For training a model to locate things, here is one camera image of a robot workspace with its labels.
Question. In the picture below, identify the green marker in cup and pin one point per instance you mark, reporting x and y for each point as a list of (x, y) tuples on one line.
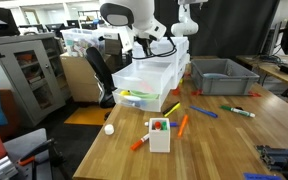
[(164, 125)]

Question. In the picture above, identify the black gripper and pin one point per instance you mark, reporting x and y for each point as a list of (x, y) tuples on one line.
[(145, 41)]

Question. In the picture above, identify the wooden side desk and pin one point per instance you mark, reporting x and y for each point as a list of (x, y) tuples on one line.
[(270, 68)]

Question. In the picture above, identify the black and yellow marker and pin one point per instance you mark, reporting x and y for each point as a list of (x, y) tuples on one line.
[(171, 109)]

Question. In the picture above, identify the gray glass door cabinet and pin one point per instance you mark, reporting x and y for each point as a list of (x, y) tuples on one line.
[(29, 78)]

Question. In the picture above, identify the white marker with orange cap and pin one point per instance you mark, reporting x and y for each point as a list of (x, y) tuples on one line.
[(139, 142)]

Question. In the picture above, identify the blue flat piece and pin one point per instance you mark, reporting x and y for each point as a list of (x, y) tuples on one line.
[(262, 176)]

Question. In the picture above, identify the beige wooden box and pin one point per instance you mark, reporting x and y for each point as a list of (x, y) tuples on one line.
[(80, 80)]

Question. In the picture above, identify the green marker in drawer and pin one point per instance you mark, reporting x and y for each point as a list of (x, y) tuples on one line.
[(144, 95)]

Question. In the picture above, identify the red marker in cup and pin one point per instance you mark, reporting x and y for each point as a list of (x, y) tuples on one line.
[(157, 125)]

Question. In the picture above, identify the translucent drawer holding markers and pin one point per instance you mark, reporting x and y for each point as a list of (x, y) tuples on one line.
[(140, 100)]

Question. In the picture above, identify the orange floor mat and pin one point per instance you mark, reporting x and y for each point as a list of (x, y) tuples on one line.
[(88, 115)]

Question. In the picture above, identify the short white plastic drawer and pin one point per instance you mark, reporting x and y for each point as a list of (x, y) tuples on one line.
[(160, 53)]

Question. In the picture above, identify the yellow marker in drawer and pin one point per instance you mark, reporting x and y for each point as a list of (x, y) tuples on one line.
[(125, 92)]

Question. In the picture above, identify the red toy block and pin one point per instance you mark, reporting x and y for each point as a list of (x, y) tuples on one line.
[(196, 92)]

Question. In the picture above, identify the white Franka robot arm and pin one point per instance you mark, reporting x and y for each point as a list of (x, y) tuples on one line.
[(134, 15)]

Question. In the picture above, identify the red tape strip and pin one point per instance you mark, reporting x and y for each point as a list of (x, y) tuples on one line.
[(254, 94)]

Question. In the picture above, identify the plain orange marker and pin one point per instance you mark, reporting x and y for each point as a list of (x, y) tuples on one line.
[(183, 125)]

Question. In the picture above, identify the clear plastic storage bin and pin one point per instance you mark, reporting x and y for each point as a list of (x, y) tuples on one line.
[(80, 41)]

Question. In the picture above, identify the gray stool seat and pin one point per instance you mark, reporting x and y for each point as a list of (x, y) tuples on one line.
[(25, 143)]

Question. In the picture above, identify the plain blue marker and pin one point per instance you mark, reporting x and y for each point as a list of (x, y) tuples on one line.
[(203, 111)]

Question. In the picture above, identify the white round cap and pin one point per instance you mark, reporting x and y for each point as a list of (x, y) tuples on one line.
[(109, 129)]

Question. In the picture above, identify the empty translucent white drawer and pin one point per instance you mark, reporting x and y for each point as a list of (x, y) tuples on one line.
[(144, 78)]

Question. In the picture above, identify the white marker with green cap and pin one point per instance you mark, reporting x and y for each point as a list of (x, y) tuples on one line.
[(237, 111)]

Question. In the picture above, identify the black office chair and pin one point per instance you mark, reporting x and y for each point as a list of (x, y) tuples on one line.
[(100, 76)]

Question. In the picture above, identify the gray plastic crate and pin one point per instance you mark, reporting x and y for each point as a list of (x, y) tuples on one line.
[(222, 78)]

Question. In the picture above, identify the small white cabinet frame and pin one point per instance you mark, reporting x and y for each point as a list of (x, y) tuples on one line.
[(182, 55)]

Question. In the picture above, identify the white square marker cup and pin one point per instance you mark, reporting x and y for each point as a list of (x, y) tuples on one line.
[(159, 136)]

